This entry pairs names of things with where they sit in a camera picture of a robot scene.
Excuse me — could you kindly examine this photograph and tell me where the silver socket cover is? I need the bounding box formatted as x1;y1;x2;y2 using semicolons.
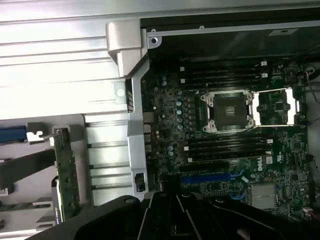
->
251;87;302;128

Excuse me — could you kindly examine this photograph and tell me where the green Dell motherboard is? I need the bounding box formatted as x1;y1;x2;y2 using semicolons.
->
141;58;315;223

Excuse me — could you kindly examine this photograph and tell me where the CPU socket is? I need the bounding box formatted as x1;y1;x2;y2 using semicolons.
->
200;89;256;133

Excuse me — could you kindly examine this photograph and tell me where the blue expansion slot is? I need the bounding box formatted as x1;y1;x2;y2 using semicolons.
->
179;173;233;183

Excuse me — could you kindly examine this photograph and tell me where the grey parts rack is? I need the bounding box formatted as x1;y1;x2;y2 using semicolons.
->
0;113;95;233

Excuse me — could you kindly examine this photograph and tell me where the RAM slot with black latches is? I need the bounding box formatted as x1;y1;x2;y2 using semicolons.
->
184;132;273;147
179;66;269;78
186;143;273;158
179;78;269;90

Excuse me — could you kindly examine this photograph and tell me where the hard disk with blue caddy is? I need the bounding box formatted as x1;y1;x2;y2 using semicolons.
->
0;125;28;144

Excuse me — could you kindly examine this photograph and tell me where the RAM slot with white latches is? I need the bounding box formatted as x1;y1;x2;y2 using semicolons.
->
179;60;269;72
179;71;269;84
186;149;273;163
183;138;274;153

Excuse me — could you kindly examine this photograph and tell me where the black expansion slot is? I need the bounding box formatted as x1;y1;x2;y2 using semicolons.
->
179;161;230;173

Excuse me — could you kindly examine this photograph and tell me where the black open PC case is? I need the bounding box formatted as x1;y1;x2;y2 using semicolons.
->
104;17;320;240

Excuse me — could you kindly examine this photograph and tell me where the silver chipset heatsink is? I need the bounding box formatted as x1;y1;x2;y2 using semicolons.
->
250;184;276;210

